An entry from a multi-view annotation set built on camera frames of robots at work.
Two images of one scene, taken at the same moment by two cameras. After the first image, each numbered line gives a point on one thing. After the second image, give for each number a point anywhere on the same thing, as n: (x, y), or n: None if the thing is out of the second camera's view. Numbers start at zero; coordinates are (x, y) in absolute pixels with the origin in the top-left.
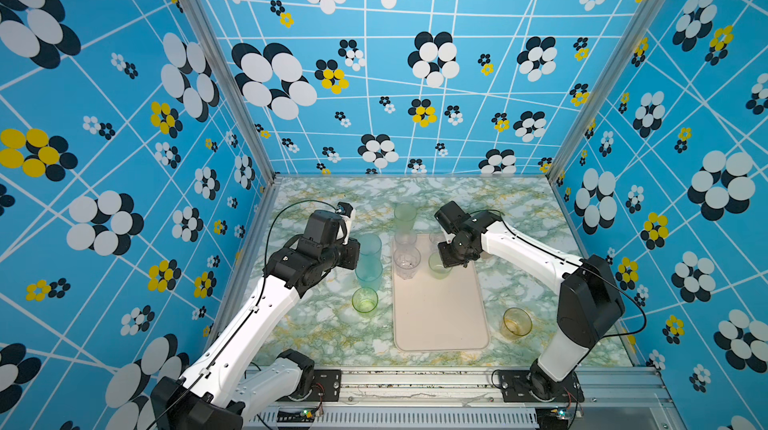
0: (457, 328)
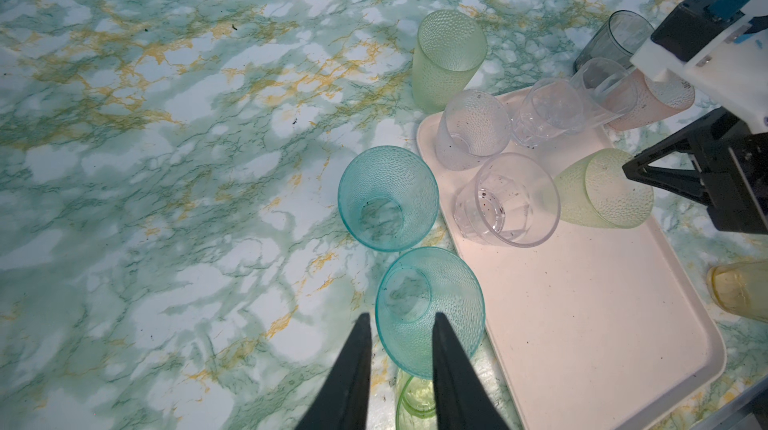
0: (596, 328)
